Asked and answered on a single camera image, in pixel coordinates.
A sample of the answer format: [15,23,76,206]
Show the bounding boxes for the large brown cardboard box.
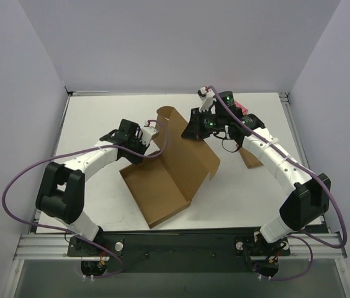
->
[120,106,220,228]

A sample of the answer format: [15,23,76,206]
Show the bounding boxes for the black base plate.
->
[67,227,290,275]

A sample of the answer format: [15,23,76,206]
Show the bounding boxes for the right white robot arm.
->
[181,87,330,243]

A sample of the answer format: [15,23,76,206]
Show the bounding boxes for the pink paper box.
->
[235,101,248,115]

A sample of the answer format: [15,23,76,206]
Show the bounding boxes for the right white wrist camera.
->
[197,86,217,112]

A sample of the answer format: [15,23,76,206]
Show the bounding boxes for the small brown cardboard box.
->
[238,148,263,169]

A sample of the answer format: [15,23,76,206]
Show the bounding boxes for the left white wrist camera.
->
[141,120,159,147]

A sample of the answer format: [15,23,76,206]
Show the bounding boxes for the aluminium frame rail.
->
[13,91,349,261]

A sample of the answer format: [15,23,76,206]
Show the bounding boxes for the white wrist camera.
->
[141,120,159,147]
[197,86,217,112]

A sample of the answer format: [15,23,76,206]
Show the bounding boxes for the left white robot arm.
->
[36,119,158,256]

